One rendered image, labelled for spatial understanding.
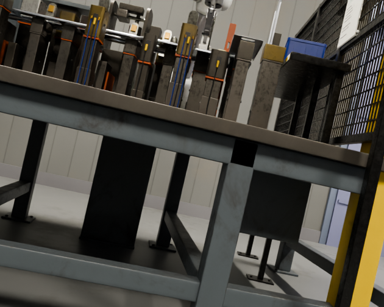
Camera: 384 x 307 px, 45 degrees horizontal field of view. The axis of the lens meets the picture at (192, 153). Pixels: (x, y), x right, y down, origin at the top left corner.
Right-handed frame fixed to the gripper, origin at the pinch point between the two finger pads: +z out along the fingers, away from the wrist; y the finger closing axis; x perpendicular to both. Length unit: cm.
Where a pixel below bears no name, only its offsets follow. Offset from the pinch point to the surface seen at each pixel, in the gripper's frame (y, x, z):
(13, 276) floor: 22, -49, 105
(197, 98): 1.6, 2.3, 23.1
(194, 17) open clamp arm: 18.2, -5.3, -4.6
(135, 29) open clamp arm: -12.3, -31.9, -2.6
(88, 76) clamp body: 21, -38, 26
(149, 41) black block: 20.7, -19.5, 8.4
